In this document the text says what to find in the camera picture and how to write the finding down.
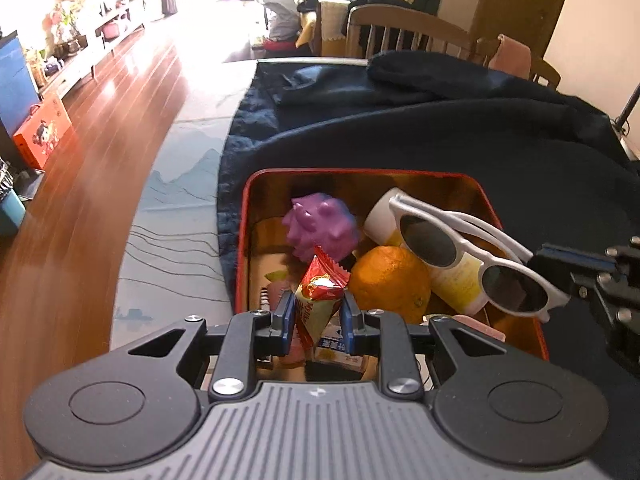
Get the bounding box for white frame sunglasses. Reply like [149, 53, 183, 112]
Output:
[388, 193, 570, 322]

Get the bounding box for red candy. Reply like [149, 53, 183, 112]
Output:
[295, 245, 350, 350]

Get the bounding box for orange fruit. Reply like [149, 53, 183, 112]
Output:
[348, 246, 432, 324]

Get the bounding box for small milk carton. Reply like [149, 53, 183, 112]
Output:
[312, 324, 368, 373]

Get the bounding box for cream lotion bottle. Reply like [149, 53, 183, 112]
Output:
[364, 188, 487, 316]

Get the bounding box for dark navy table cloth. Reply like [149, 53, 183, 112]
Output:
[214, 49, 640, 411]

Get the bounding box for red metal tin box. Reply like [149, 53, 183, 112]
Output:
[234, 168, 549, 360]

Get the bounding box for purple spiky toy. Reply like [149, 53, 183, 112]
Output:
[282, 193, 361, 262]

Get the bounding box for wooden dining chair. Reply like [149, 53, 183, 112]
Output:
[345, 4, 474, 60]

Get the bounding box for teal waste bin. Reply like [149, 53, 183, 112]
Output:
[0, 188, 26, 236]

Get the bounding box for orange red gift box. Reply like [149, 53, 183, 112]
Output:
[12, 96, 72, 170]

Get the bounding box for blue panel black cabinet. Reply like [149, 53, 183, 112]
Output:
[0, 30, 40, 136]

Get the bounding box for white low tv console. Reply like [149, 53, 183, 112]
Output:
[39, 0, 150, 100]

